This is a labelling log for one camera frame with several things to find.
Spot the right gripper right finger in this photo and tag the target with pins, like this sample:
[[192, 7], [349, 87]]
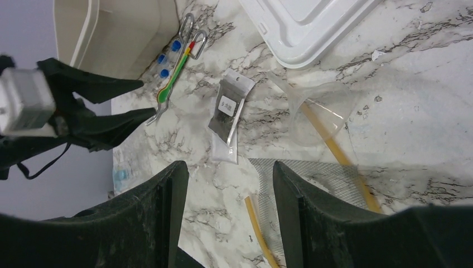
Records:
[[320, 230]]

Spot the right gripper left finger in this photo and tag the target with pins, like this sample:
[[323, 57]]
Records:
[[138, 228]]

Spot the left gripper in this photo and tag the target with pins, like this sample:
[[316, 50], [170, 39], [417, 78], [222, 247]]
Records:
[[74, 123]]

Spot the metal crucible tongs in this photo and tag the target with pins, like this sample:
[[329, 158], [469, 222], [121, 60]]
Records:
[[186, 34]]

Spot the clear plastic funnel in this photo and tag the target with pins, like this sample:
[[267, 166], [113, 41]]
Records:
[[318, 113]]

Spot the blue item in bag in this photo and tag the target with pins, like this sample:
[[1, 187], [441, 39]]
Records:
[[119, 175]]

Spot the green yellow spoon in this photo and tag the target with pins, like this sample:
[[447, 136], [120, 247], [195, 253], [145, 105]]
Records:
[[163, 94]]

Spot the beige plastic bin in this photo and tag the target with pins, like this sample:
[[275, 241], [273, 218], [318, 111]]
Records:
[[117, 38]]

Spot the blue cap vial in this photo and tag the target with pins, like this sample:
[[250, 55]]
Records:
[[162, 59], [164, 73], [176, 46]]

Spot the yellow rubber tube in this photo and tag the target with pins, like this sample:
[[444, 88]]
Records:
[[340, 156]]

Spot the white plastic lid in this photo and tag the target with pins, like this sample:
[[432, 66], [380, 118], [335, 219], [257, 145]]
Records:
[[299, 32]]

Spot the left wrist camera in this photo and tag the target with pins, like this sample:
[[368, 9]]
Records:
[[27, 104]]

